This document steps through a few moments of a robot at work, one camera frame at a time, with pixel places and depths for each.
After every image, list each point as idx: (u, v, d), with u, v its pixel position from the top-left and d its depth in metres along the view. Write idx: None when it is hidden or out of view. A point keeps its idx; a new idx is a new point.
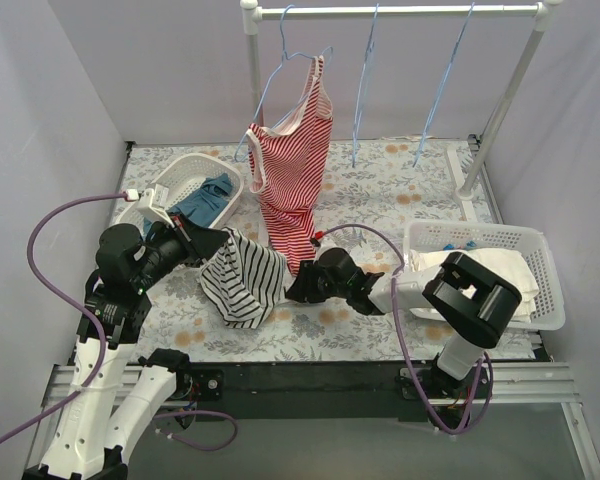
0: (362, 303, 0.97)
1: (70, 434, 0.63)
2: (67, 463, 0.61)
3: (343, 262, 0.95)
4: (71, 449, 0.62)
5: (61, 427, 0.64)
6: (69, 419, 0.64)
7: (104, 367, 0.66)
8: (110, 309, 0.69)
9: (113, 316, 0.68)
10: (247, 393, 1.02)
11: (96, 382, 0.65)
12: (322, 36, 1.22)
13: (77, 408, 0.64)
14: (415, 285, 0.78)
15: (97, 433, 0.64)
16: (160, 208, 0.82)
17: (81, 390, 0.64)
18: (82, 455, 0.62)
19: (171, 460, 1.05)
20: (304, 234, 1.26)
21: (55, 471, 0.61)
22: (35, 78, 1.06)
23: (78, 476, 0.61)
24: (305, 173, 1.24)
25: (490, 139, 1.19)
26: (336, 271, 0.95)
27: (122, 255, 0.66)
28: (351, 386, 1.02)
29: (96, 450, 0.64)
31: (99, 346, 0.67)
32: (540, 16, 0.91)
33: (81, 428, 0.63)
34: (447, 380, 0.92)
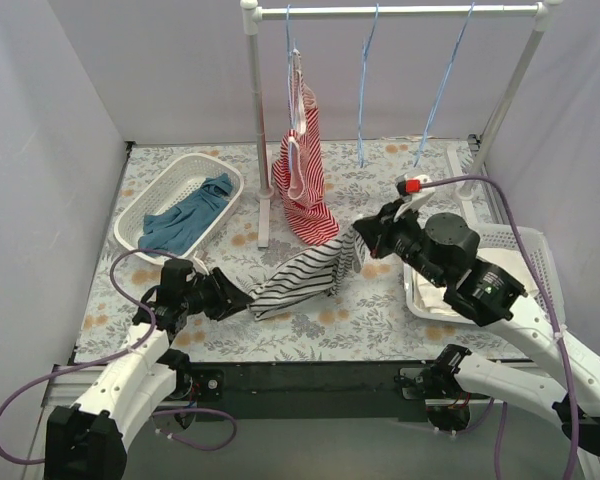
0: (473, 305, 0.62)
1: (109, 381, 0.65)
2: (99, 403, 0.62)
3: (468, 243, 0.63)
4: (107, 393, 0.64)
5: (99, 377, 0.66)
6: (109, 372, 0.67)
7: (150, 339, 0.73)
8: (161, 310, 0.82)
9: (163, 315, 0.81)
10: (247, 393, 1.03)
11: (140, 349, 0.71)
12: (322, 37, 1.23)
13: (121, 364, 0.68)
14: (594, 386, 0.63)
15: (127, 392, 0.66)
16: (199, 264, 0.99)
17: (130, 350, 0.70)
18: (116, 399, 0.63)
19: (171, 461, 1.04)
20: (334, 224, 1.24)
21: (85, 407, 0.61)
22: (36, 79, 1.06)
23: (108, 413, 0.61)
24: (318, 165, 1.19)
25: (490, 139, 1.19)
26: (453, 251, 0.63)
27: (180, 273, 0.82)
28: (349, 387, 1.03)
29: (121, 407, 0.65)
31: (148, 326, 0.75)
32: (540, 16, 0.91)
33: (120, 379, 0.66)
34: (447, 380, 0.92)
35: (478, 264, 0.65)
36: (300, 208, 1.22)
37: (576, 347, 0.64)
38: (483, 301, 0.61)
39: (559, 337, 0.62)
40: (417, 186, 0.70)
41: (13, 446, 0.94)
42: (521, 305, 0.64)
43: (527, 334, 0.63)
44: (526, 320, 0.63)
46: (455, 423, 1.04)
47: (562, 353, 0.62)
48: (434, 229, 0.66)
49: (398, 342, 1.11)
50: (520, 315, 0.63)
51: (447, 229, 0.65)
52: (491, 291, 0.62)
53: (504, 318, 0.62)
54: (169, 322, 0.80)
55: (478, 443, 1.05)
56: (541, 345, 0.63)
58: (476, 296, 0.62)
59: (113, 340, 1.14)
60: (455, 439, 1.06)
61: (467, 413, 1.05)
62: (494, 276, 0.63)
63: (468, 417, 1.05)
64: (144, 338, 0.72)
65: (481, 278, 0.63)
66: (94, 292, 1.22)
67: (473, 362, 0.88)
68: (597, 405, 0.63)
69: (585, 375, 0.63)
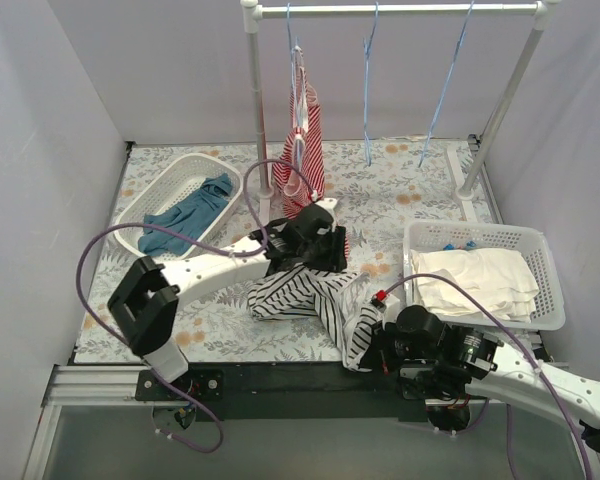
0: (463, 367, 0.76)
1: (198, 267, 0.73)
2: (179, 278, 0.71)
3: (430, 322, 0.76)
4: (190, 275, 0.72)
5: (194, 258, 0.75)
6: (203, 260, 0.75)
7: (251, 258, 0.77)
8: (277, 243, 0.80)
9: (276, 249, 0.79)
10: (247, 393, 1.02)
11: (238, 261, 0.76)
12: (322, 37, 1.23)
13: (215, 260, 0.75)
14: (585, 404, 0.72)
15: (204, 285, 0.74)
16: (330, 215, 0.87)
17: (229, 253, 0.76)
18: (192, 285, 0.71)
19: (171, 462, 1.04)
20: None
21: (166, 275, 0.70)
22: (38, 79, 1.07)
23: (177, 288, 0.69)
24: (321, 162, 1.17)
25: (489, 139, 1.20)
26: (423, 335, 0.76)
27: (311, 223, 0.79)
28: (351, 386, 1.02)
29: (188, 293, 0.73)
31: (257, 246, 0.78)
32: (539, 16, 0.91)
33: (208, 271, 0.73)
34: (452, 385, 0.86)
35: (455, 330, 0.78)
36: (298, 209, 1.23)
37: (557, 373, 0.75)
38: (471, 363, 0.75)
39: (539, 371, 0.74)
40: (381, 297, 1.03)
41: (13, 445, 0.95)
42: (501, 356, 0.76)
43: (513, 376, 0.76)
44: (508, 366, 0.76)
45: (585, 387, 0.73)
46: (455, 423, 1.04)
47: (546, 384, 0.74)
48: (402, 319, 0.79)
49: None
50: (503, 363, 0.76)
51: (410, 317, 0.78)
52: (474, 352, 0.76)
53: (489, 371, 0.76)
54: (275, 255, 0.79)
55: (479, 444, 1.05)
56: (528, 382, 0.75)
58: (467, 361, 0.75)
59: (113, 340, 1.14)
60: (455, 439, 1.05)
61: (467, 413, 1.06)
62: (473, 338, 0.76)
63: (468, 417, 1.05)
64: (249, 255, 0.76)
65: (464, 342, 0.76)
66: (94, 292, 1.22)
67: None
68: (593, 419, 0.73)
69: (572, 396, 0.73)
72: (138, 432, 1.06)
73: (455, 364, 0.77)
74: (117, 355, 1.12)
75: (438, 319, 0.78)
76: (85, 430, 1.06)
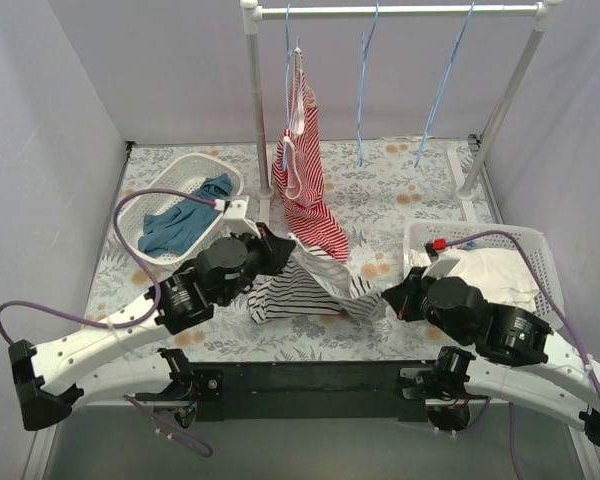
0: (507, 352, 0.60)
1: (73, 348, 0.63)
2: (46, 366, 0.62)
3: (473, 299, 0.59)
4: (59, 359, 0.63)
5: (72, 335, 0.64)
6: (80, 338, 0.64)
7: (136, 329, 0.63)
8: (182, 296, 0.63)
9: (180, 303, 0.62)
10: (247, 393, 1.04)
11: (120, 333, 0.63)
12: (322, 37, 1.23)
13: (96, 334, 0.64)
14: None
15: (85, 365, 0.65)
16: (250, 221, 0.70)
17: (107, 325, 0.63)
18: (60, 373, 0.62)
19: (169, 462, 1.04)
20: (334, 224, 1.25)
21: (35, 361, 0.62)
22: (37, 79, 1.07)
23: (41, 382, 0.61)
24: (318, 164, 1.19)
25: (489, 138, 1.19)
26: (461, 315, 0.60)
27: (214, 269, 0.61)
28: (351, 386, 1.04)
29: (69, 376, 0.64)
31: (149, 306, 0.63)
32: (540, 16, 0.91)
33: (80, 355, 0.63)
34: (450, 384, 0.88)
35: (496, 310, 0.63)
36: (298, 208, 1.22)
37: None
38: (517, 348, 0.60)
39: (590, 368, 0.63)
40: None
41: (12, 445, 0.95)
42: (551, 346, 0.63)
43: (561, 372, 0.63)
44: (559, 360, 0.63)
45: None
46: (455, 423, 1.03)
47: (594, 384, 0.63)
48: (436, 294, 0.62)
49: (398, 342, 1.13)
50: (554, 356, 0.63)
51: (447, 292, 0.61)
52: (524, 338, 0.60)
53: (541, 362, 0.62)
54: (173, 315, 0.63)
55: (479, 443, 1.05)
56: (576, 378, 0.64)
58: (511, 347, 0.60)
59: None
60: (454, 439, 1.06)
61: (467, 413, 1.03)
62: (522, 321, 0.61)
63: (468, 418, 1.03)
64: (138, 323, 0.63)
65: (510, 326, 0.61)
66: (95, 291, 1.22)
67: (481, 369, 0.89)
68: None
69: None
72: (137, 432, 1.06)
73: (497, 349, 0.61)
74: None
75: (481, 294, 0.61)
76: (85, 430, 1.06)
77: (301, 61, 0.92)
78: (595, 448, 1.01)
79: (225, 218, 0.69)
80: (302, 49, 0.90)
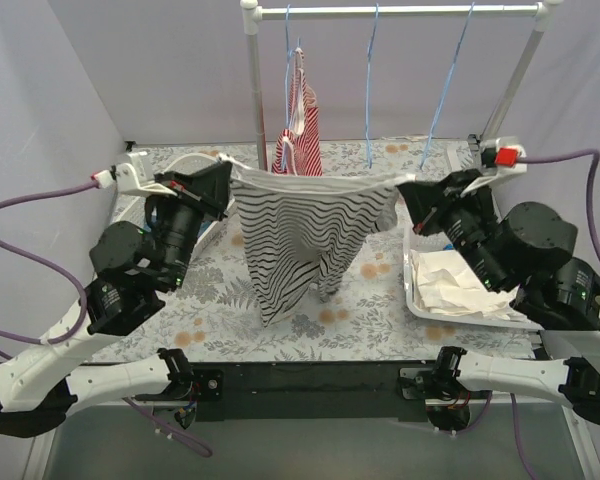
0: (559, 311, 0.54)
1: (20, 369, 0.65)
2: (3, 388, 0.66)
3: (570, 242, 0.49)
4: (13, 380, 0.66)
5: (21, 354, 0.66)
6: (26, 358, 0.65)
7: (72, 341, 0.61)
8: (110, 297, 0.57)
9: (110, 305, 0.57)
10: (247, 392, 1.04)
11: (57, 349, 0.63)
12: (322, 37, 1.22)
13: (38, 353, 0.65)
14: None
15: (41, 382, 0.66)
16: (149, 180, 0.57)
17: (43, 342, 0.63)
18: (15, 393, 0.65)
19: (169, 462, 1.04)
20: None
21: None
22: (37, 80, 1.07)
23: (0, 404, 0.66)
24: (318, 164, 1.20)
25: (490, 138, 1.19)
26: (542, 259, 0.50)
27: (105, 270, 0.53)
28: (350, 386, 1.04)
29: (31, 392, 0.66)
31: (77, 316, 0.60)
32: (540, 16, 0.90)
33: (26, 376, 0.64)
34: (450, 383, 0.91)
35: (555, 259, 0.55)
36: None
37: None
38: (578, 306, 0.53)
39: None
40: None
41: (12, 445, 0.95)
42: None
43: None
44: None
45: None
46: (455, 423, 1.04)
47: None
48: (524, 227, 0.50)
49: (398, 343, 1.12)
50: None
51: (538, 226, 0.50)
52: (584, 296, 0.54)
53: (596, 329, 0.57)
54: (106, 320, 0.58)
55: (479, 443, 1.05)
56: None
58: (569, 304, 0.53)
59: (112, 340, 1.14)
60: (454, 439, 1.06)
61: (467, 413, 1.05)
62: (584, 277, 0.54)
63: (468, 417, 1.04)
64: (70, 336, 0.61)
65: (574, 281, 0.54)
66: None
67: (472, 362, 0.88)
68: None
69: None
72: (138, 432, 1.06)
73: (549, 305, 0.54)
74: (117, 355, 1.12)
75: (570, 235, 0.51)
76: (85, 431, 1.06)
77: (301, 61, 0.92)
78: (595, 448, 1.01)
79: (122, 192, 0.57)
80: (304, 48, 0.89)
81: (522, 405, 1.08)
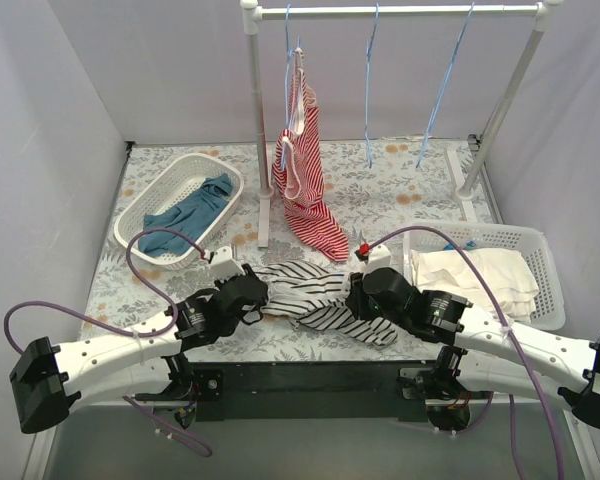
0: (432, 331, 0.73)
1: (96, 351, 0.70)
2: (71, 363, 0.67)
3: (396, 283, 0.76)
4: (84, 359, 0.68)
5: (95, 340, 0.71)
6: (102, 343, 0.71)
7: (158, 339, 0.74)
8: (197, 318, 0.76)
9: (197, 326, 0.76)
10: (247, 392, 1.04)
11: (143, 341, 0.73)
12: (322, 37, 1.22)
13: (119, 340, 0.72)
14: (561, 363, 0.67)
15: (105, 367, 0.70)
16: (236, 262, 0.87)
17: (132, 333, 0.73)
18: (86, 370, 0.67)
19: (170, 462, 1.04)
20: (334, 224, 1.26)
21: (60, 360, 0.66)
22: (37, 79, 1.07)
23: (67, 376, 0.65)
24: (318, 163, 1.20)
25: (490, 138, 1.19)
26: (388, 296, 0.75)
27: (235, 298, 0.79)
28: (350, 386, 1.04)
29: (88, 378, 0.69)
31: (171, 321, 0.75)
32: (540, 16, 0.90)
33: (105, 357, 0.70)
34: (450, 383, 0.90)
35: (425, 293, 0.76)
36: (297, 208, 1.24)
37: (529, 334, 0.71)
38: (437, 325, 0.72)
39: (508, 330, 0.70)
40: (366, 249, 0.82)
41: (12, 444, 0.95)
42: (468, 316, 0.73)
43: (481, 338, 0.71)
44: (476, 326, 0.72)
45: (560, 346, 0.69)
46: (455, 423, 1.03)
47: (513, 343, 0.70)
48: (369, 280, 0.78)
49: (398, 343, 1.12)
50: (470, 324, 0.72)
51: (378, 279, 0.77)
52: (441, 313, 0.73)
53: (456, 332, 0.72)
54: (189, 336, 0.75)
55: (479, 443, 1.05)
56: (497, 343, 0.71)
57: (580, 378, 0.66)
58: (432, 324, 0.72)
59: None
60: (455, 439, 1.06)
61: (467, 413, 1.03)
62: (442, 300, 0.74)
63: (468, 418, 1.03)
64: (158, 334, 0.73)
65: (431, 304, 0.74)
66: (94, 291, 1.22)
67: (472, 361, 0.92)
68: (571, 381, 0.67)
69: (546, 356, 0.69)
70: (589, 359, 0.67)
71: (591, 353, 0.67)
72: (138, 432, 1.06)
73: (423, 328, 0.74)
74: None
75: (405, 281, 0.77)
76: (86, 430, 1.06)
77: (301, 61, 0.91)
78: (595, 448, 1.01)
79: (213, 261, 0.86)
80: (304, 49, 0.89)
81: (522, 405, 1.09)
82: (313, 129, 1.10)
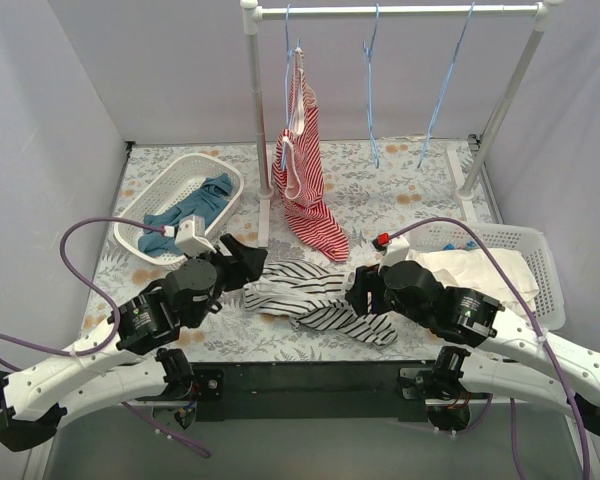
0: (458, 331, 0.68)
1: (40, 378, 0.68)
2: (17, 395, 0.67)
3: (423, 279, 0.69)
4: (29, 388, 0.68)
5: (40, 364, 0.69)
6: (46, 368, 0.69)
7: (100, 354, 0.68)
8: (143, 318, 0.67)
9: (142, 327, 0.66)
10: (247, 393, 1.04)
11: (84, 360, 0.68)
12: (322, 37, 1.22)
13: (61, 363, 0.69)
14: (593, 379, 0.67)
15: (56, 390, 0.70)
16: (201, 237, 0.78)
17: (71, 353, 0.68)
18: (31, 400, 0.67)
19: (169, 462, 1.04)
20: (334, 224, 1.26)
21: (6, 392, 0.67)
22: (37, 79, 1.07)
23: (12, 411, 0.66)
24: (318, 163, 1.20)
25: (490, 138, 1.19)
26: (415, 293, 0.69)
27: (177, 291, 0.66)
28: (350, 386, 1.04)
29: (41, 403, 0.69)
31: (110, 331, 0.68)
32: (540, 16, 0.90)
33: (47, 385, 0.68)
34: (450, 384, 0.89)
35: (450, 291, 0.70)
36: (298, 208, 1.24)
37: (562, 345, 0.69)
38: (466, 327, 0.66)
39: (543, 340, 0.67)
40: (386, 238, 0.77)
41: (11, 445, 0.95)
42: (500, 319, 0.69)
43: (514, 345, 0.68)
44: (510, 333, 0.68)
45: (592, 361, 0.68)
46: (455, 423, 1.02)
47: (548, 354, 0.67)
48: (392, 275, 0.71)
49: (398, 342, 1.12)
50: (503, 329, 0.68)
51: (401, 274, 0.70)
52: (472, 315, 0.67)
53: (488, 337, 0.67)
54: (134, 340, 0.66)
55: (479, 442, 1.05)
56: (530, 352, 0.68)
57: None
58: (460, 325, 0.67)
59: None
60: (454, 439, 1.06)
61: (467, 413, 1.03)
62: (471, 300, 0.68)
63: (468, 418, 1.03)
64: (99, 349, 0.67)
65: (460, 304, 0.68)
66: (94, 292, 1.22)
67: (473, 362, 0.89)
68: (599, 396, 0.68)
69: (578, 370, 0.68)
70: None
71: None
72: (137, 433, 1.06)
73: (448, 328, 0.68)
74: None
75: (432, 277, 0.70)
76: (85, 430, 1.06)
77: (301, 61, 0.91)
78: (595, 448, 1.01)
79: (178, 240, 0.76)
80: (304, 49, 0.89)
81: (522, 405, 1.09)
82: (314, 132, 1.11)
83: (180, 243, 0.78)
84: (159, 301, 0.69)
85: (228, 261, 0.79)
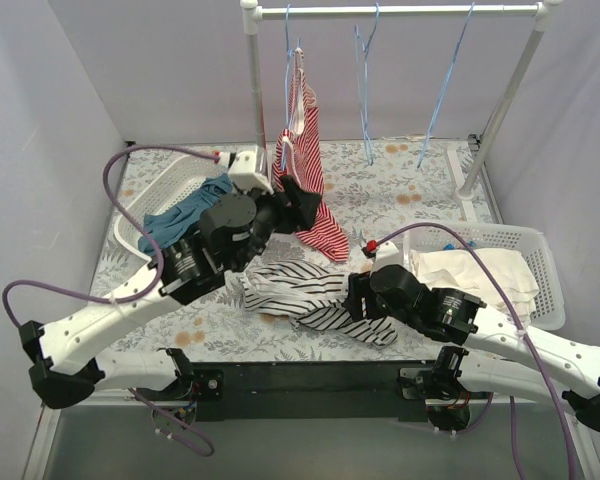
0: (443, 330, 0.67)
1: (78, 327, 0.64)
2: (54, 346, 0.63)
3: (405, 280, 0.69)
4: (67, 339, 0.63)
5: (78, 313, 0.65)
6: (84, 317, 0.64)
7: (141, 301, 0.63)
8: (185, 264, 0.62)
9: (184, 272, 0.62)
10: (247, 393, 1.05)
11: (124, 307, 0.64)
12: (321, 37, 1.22)
13: (99, 311, 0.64)
14: (576, 370, 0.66)
15: (97, 342, 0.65)
16: (261, 176, 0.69)
17: (110, 299, 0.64)
18: (70, 349, 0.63)
19: (168, 463, 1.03)
20: (334, 225, 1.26)
21: (43, 343, 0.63)
22: (37, 79, 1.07)
23: (50, 363, 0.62)
24: (318, 164, 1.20)
25: (490, 138, 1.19)
26: (398, 295, 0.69)
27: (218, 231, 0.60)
28: (350, 386, 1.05)
29: (81, 354, 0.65)
31: (153, 277, 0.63)
32: (540, 16, 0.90)
33: (85, 333, 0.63)
34: (451, 383, 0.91)
35: (435, 290, 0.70)
36: None
37: (544, 337, 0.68)
38: (449, 325, 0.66)
39: (523, 333, 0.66)
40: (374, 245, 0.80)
41: (10, 444, 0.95)
42: (482, 316, 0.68)
43: (494, 340, 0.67)
44: (490, 328, 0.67)
45: (575, 352, 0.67)
46: (455, 423, 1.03)
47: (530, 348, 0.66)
48: (376, 278, 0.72)
49: (398, 343, 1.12)
50: (484, 326, 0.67)
51: (386, 275, 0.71)
52: (454, 313, 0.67)
53: (470, 333, 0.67)
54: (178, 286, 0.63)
55: (479, 442, 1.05)
56: (511, 346, 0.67)
57: (595, 386, 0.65)
58: (443, 323, 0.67)
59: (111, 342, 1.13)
60: (454, 440, 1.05)
61: (467, 413, 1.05)
62: (453, 298, 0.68)
63: (468, 418, 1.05)
64: (140, 295, 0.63)
65: (442, 303, 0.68)
66: (94, 291, 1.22)
67: (473, 361, 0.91)
68: (583, 386, 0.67)
69: (561, 361, 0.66)
70: None
71: None
72: (137, 433, 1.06)
73: (433, 327, 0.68)
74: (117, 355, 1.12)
75: (414, 278, 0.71)
76: (85, 430, 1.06)
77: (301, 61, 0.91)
78: (595, 448, 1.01)
79: (232, 173, 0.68)
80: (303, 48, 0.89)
81: (522, 405, 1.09)
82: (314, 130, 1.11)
83: (233, 178, 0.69)
84: (201, 244, 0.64)
85: (284, 203, 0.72)
